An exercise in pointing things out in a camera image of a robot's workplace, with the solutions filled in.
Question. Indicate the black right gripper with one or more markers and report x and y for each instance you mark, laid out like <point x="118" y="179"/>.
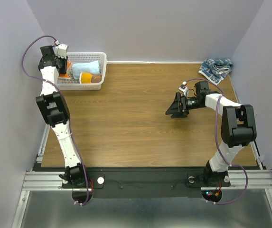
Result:
<point x="175" y="107"/>

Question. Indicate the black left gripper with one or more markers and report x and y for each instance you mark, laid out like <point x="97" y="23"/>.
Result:
<point x="63" y="70"/>

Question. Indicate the orange white fox towel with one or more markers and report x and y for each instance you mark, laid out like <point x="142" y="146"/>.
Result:
<point x="66" y="75"/>

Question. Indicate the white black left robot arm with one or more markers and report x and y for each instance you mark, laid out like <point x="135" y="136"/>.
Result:
<point x="55" y="112"/>

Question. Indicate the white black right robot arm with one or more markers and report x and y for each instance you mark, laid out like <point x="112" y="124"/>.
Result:
<point x="236" y="131"/>

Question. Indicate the orange rolled towel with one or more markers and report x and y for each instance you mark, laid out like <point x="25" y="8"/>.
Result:
<point x="85" y="78"/>

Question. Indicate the light blue rolled towel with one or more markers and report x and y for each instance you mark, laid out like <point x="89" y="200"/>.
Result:
<point x="91" y="67"/>

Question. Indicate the white perforated plastic basket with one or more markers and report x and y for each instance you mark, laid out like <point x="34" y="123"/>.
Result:
<point x="83" y="57"/>

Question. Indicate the brown rolled towel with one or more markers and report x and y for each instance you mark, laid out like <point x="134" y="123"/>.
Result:
<point x="96" y="79"/>

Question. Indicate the blue patterned crumpled towel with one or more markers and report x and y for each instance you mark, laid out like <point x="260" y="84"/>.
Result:
<point x="216" y="70"/>

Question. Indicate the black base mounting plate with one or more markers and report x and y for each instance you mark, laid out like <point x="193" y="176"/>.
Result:
<point x="143" y="182"/>

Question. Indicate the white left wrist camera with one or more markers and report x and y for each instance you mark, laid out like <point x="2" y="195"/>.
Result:
<point x="61" y="51"/>

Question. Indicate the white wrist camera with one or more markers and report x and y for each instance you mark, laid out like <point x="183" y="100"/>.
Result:
<point x="61" y="51"/>
<point x="184" y="89"/>

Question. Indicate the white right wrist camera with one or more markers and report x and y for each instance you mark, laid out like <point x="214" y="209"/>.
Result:
<point x="184" y="89"/>

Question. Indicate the aluminium front frame rail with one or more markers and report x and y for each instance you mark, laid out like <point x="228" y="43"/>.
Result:
<point x="50" y="181"/>

